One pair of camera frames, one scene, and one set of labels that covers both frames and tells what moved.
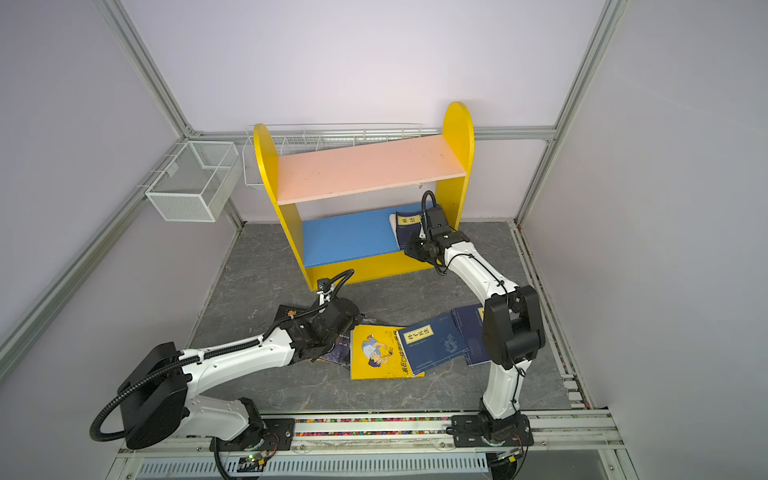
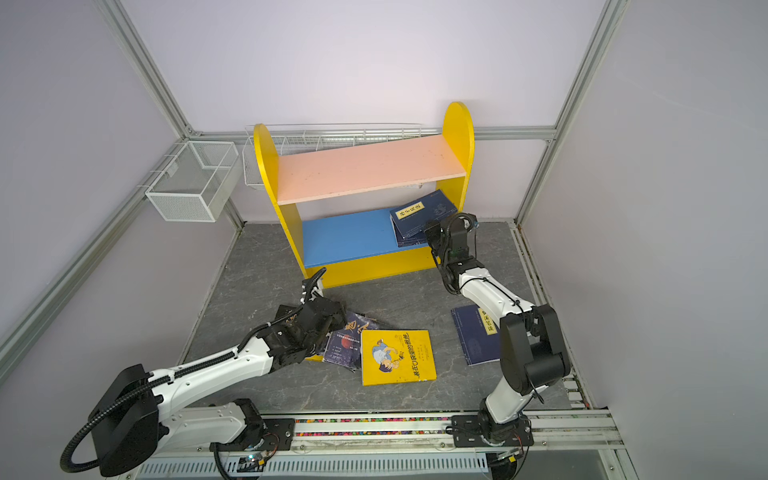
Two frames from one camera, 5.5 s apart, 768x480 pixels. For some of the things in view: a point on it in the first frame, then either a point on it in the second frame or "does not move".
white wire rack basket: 305,137 does not move
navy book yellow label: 431,343 -> 411,218
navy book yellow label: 470,327 does not move
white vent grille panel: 318,465 does not move
